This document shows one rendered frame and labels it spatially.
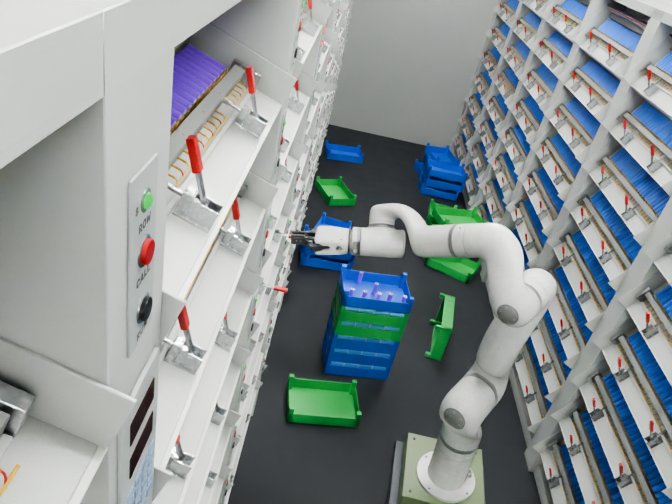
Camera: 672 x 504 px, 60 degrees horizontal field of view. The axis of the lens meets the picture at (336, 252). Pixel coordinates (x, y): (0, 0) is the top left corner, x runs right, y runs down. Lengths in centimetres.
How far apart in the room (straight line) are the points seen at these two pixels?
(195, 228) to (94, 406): 26
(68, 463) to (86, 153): 19
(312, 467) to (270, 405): 34
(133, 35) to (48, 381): 20
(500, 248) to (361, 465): 124
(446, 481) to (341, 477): 54
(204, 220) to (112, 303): 27
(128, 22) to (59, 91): 6
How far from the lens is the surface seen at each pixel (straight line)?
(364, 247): 167
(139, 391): 42
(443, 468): 192
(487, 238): 147
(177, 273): 53
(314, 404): 256
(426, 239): 156
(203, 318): 79
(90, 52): 25
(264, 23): 96
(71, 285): 33
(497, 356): 160
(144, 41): 31
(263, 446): 239
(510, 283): 144
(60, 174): 29
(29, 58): 21
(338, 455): 242
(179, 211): 60
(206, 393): 97
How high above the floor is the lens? 187
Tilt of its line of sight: 32 degrees down
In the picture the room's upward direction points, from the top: 13 degrees clockwise
